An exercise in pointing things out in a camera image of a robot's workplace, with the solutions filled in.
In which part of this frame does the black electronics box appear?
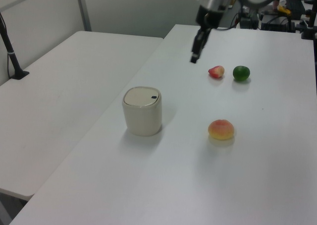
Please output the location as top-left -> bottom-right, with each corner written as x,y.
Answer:
237,7 -> 261,30

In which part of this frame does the green lime fruit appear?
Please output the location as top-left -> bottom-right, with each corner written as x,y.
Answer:
232,65 -> 251,82

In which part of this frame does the dark gripper cable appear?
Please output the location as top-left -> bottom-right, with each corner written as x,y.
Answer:
214,11 -> 240,32

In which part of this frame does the red toy strawberry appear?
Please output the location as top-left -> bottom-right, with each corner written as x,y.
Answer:
208,65 -> 225,80

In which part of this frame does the yellow tool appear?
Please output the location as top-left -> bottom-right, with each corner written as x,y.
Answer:
276,5 -> 292,14

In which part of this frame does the black desk equipment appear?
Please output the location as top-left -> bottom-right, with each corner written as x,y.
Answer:
259,11 -> 299,33

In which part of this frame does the cream garbage bin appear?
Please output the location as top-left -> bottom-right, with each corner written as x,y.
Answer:
121,86 -> 163,137

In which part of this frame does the white side table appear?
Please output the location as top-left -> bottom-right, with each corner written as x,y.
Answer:
0,30 -> 164,201

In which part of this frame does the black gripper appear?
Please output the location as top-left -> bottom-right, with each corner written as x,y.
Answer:
190,5 -> 224,63

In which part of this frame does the cream bin lid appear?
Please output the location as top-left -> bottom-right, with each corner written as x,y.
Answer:
123,87 -> 159,108

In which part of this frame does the black camera stand pole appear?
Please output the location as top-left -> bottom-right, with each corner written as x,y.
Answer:
0,11 -> 30,81

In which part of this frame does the orange pink toy peach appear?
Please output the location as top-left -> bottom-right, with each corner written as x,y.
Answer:
207,119 -> 235,140

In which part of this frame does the black tripod clamp stand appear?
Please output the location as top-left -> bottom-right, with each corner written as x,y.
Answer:
300,8 -> 317,40

